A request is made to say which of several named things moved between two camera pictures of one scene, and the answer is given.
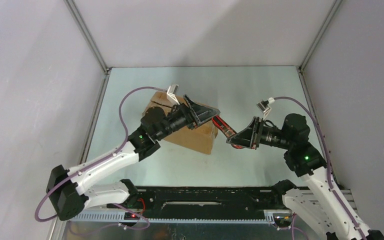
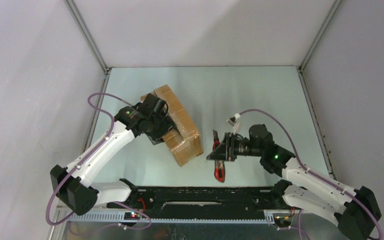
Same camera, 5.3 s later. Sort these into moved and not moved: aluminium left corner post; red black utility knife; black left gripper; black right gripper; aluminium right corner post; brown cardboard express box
Moved: black left gripper; black right gripper; red black utility knife; brown cardboard express box
Not moved: aluminium left corner post; aluminium right corner post
